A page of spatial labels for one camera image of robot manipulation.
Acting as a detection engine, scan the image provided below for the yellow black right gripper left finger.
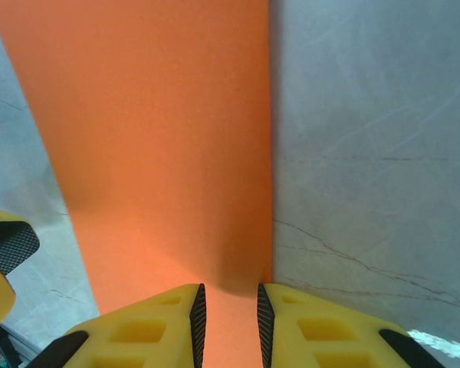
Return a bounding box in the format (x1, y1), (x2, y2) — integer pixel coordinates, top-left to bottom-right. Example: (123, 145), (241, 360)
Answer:
(26, 283), (206, 368)

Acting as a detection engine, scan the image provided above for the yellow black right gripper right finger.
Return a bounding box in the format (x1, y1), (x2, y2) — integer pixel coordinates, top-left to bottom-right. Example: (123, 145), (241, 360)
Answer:
(257, 283), (445, 368)

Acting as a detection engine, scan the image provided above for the orange paper sheet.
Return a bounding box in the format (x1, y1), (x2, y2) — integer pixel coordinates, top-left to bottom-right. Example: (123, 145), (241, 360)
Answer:
(0, 0), (275, 368)

